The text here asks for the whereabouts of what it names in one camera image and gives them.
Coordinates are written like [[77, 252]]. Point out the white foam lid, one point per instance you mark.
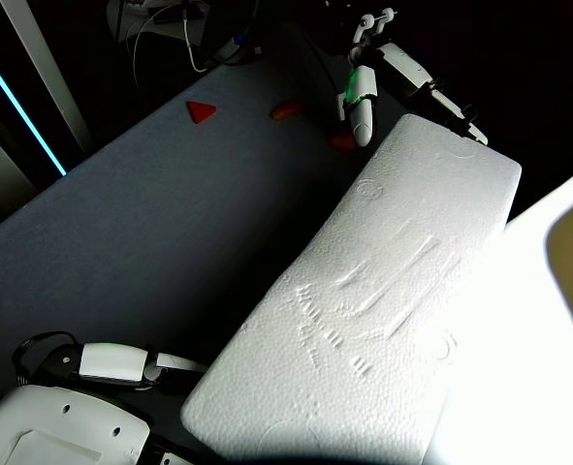
[[363, 290]]

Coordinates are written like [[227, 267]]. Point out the red triangle block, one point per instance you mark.
[[200, 111]]

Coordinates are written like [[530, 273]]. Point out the orange toy food piece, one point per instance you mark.
[[341, 142]]

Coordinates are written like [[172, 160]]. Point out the cyan light strip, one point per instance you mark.
[[19, 106]]

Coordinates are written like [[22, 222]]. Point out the grey table cloth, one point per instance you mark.
[[145, 218]]

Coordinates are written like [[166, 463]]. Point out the orange toy bread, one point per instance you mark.
[[286, 111]]

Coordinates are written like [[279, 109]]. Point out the large white robot body shell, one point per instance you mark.
[[518, 363]]

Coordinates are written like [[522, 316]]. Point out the white frame pillar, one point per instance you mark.
[[48, 72]]

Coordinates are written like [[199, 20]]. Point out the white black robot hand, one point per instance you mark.
[[361, 116], [63, 426]]

